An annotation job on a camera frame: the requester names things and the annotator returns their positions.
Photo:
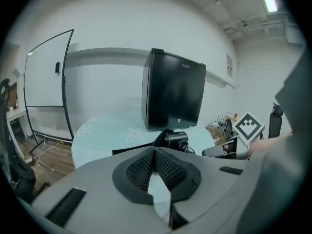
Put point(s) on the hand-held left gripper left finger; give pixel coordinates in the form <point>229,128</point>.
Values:
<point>97,199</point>

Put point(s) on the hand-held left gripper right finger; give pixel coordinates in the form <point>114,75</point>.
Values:
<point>214,191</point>

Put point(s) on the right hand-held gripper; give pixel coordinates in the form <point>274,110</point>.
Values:
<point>248,128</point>

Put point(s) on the black cloth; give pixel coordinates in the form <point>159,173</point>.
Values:
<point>159,140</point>

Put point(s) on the person's right forearm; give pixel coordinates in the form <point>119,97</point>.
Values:
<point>265,146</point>

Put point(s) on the brown cardboard box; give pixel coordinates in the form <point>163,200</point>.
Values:
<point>217,131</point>

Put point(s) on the router with black antennas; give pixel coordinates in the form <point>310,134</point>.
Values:
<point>220,124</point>

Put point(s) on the grey mesh chair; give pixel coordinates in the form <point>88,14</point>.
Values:
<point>229,125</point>

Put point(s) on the wooden desk with black legs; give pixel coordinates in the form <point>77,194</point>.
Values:
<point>230,117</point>

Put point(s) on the black mini fridge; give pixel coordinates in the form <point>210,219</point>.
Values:
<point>175,89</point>

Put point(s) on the person's grey top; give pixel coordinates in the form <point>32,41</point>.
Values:
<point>297,94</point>

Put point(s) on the white side desk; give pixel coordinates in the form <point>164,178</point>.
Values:
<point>15,113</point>

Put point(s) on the whiteboard on black stand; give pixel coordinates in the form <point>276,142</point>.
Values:
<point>44,77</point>

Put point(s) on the white ceiling pipes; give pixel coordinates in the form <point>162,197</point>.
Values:
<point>256,24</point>

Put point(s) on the black whiteboard eraser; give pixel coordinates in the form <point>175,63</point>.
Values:
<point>57,67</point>

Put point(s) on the paper wall notice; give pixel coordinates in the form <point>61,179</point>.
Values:
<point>229,66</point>

